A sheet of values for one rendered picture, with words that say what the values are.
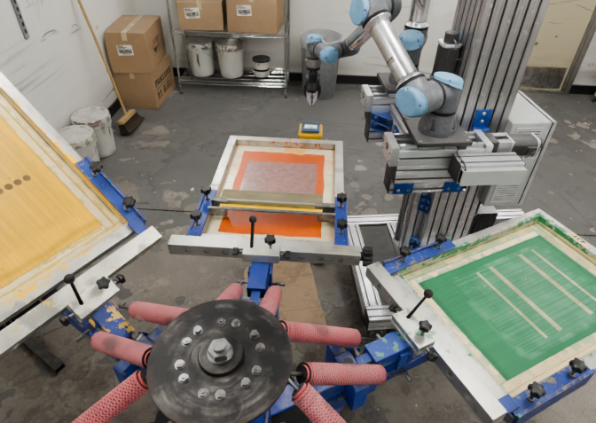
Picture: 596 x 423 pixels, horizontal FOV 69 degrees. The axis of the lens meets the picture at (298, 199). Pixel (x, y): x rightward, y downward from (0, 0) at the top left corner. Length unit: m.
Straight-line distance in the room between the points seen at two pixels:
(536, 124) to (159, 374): 1.81
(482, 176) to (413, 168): 0.27
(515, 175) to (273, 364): 1.32
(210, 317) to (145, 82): 4.00
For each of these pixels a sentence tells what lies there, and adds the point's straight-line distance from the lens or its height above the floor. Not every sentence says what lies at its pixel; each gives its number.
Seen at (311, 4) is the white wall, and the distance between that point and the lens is 5.16.
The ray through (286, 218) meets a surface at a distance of 1.78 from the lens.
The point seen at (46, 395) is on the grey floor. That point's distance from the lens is 2.67.
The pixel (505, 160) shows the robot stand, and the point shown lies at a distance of 1.94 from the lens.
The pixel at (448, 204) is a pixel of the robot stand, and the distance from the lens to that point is 2.33.
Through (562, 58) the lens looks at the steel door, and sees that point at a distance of 6.00.
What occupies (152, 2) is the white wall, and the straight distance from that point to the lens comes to 5.53.
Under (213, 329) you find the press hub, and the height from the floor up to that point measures 1.31.
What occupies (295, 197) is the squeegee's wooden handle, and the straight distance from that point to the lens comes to 1.72.
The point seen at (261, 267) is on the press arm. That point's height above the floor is 1.04.
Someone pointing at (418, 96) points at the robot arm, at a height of 1.46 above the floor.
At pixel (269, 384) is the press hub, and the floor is 1.31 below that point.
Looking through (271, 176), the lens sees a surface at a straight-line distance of 2.02.
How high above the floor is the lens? 2.12
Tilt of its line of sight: 38 degrees down
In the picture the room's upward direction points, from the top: 1 degrees clockwise
